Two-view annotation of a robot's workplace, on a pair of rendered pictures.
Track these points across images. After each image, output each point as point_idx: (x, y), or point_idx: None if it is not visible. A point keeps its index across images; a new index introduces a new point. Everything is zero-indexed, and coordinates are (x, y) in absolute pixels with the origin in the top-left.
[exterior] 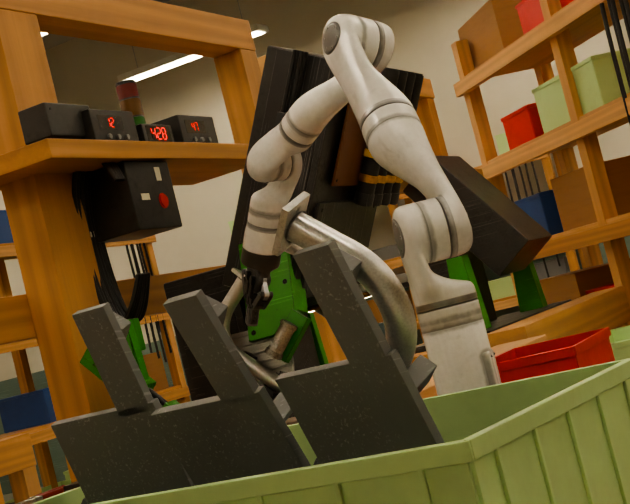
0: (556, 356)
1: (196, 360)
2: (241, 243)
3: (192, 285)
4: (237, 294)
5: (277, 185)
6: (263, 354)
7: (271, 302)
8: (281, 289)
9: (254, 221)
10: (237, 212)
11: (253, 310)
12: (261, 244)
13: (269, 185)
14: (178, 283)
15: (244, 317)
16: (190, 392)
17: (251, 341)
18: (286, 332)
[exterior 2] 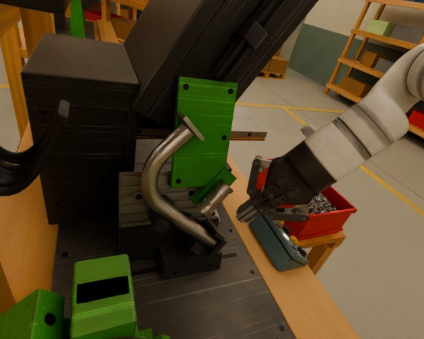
0: (347, 212)
1: (62, 168)
2: (178, 72)
3: (75, 89)
4: (181, 146)
5: (400, 97)
6: (176, 196)
7: (204, 155)
8: (218, 144)
9: (374, 147)
10: (187, 31)
11: (260, 213)
12: (350, 172)
13: (390, 91)
14: (51, 80)
15: (136, 138)
16: (44, 194)
17: (173, 187)
18: (226, 196)
